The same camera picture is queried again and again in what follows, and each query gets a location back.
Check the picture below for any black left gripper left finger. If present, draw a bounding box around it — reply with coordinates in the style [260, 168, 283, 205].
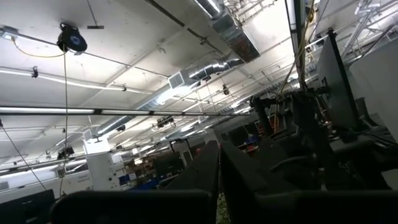
[49, 139, 220, 224]

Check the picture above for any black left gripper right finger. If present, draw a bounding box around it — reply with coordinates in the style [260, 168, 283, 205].
[220, 141, 398, 224]

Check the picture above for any white electrical cabinet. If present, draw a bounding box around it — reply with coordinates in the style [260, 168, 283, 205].
[86, 152, 124, 192]

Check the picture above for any black rig light bar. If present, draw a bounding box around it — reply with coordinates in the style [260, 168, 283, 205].
[0, 106, 251, 117]

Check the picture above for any white partition panel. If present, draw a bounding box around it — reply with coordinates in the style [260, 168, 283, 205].
[348, 36, 398, 142]

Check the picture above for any black overhead rig camera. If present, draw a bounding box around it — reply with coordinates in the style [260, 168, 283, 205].
[155, 115, 175, 129]

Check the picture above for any black rig frame post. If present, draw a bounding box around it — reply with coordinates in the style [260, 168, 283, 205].
[292, 0, 309, 91]

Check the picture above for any silver air duct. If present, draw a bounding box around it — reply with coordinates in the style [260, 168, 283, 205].
[93, 0, 262, 138]

